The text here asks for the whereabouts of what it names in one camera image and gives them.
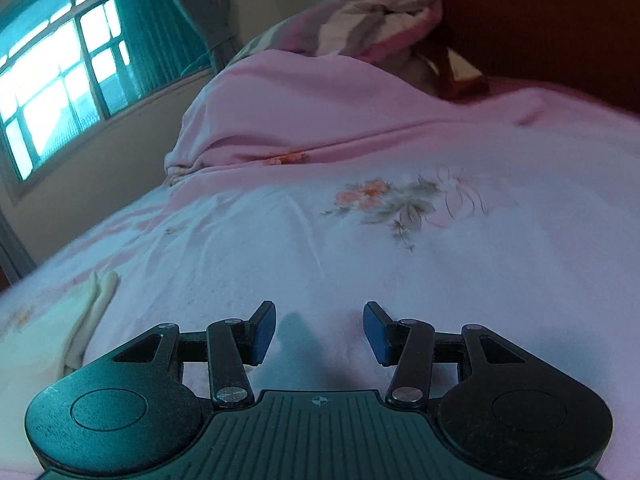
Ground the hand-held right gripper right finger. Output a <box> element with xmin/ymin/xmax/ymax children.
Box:
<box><xmin>363</xmin><ymin>301</ymin><xmax>526</xmax><ymax>404</ymax></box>

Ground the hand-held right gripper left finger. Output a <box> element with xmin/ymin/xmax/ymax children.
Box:
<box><xmin>112</xmin><ymin>301</ymin><xmax>277</xmax><ymax>410</ymax></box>

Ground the cream knit sweater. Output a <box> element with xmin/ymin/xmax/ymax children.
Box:
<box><xmin>0</xmin><ymin>270</ymin><xmax>121</xmax><ymax>378</ymax></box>

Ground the floral bed sheet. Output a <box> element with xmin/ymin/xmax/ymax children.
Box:
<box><xmin>0</xmin><ymin>77</ymin><xmax>640</xmax><ymax>480</ymax></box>

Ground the pink blanket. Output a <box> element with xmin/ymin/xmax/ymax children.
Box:
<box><xmin>164</xmin><ymin>50</ymin><xmax>640</xmax><ymax>186</ymax></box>

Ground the striped pillow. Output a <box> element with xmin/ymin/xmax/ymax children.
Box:
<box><xmin>227</xmin><ymin>0</ymin><xmax>446</xmax><ymax>66</ymax></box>

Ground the grey curtain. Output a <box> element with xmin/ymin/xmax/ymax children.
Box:
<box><xmin>152</xmin><ymin>0</ymin><xmax>246</xmax><ymax>68</ymax></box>

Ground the brown wooden headboard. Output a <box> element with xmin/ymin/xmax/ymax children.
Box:
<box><xmin>325</xmin><ymin>0</ymin><xmax>640</xmax><ymax>111</ymax></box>

